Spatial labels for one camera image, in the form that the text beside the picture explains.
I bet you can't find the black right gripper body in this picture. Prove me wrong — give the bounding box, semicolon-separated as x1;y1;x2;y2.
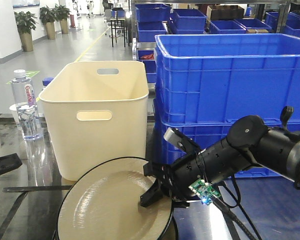
162;127;204;202

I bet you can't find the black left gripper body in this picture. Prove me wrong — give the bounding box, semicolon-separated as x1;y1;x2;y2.
0;153;23;176

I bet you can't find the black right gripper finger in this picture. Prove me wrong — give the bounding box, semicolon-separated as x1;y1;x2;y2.
140;179;164;207
143;161;170;180

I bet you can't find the beige plate black rim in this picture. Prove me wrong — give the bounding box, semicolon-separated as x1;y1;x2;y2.
57;158;172;240

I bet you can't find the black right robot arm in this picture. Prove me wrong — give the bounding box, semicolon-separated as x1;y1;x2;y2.
140;106;300;207

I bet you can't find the green circuit board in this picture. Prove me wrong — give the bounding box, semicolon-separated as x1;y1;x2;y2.
188;178;221;205

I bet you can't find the lower blue plastic crate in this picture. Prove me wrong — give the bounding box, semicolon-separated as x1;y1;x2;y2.
153;99;300;179

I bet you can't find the white paper cup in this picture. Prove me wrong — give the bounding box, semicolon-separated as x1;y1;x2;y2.
9;104;20;125

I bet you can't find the clear water bottle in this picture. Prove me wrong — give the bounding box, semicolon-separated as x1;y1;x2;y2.
11;69;43;141

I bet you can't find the cream plastic storage bin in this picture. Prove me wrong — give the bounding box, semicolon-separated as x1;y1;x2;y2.
39;60;149;181

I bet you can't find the large blue plastic crate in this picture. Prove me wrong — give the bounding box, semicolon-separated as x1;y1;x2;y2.
155;33;300;124

